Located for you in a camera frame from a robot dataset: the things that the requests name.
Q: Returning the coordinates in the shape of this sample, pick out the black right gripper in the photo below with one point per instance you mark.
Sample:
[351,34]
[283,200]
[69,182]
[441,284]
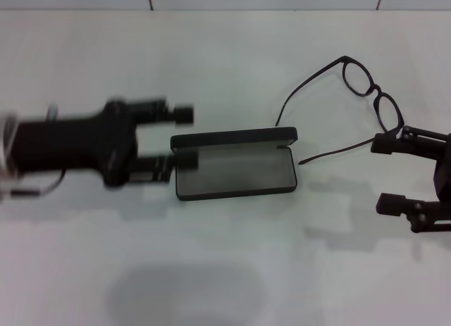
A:
[444,174]

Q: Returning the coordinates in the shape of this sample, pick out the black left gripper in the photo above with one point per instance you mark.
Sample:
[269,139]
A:
[77,143]

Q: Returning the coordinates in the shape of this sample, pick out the black glasses case grey lining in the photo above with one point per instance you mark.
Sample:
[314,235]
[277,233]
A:
[239,171]

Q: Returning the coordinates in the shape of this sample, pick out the black round-lens glasses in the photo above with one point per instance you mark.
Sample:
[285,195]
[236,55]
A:
[376,91]

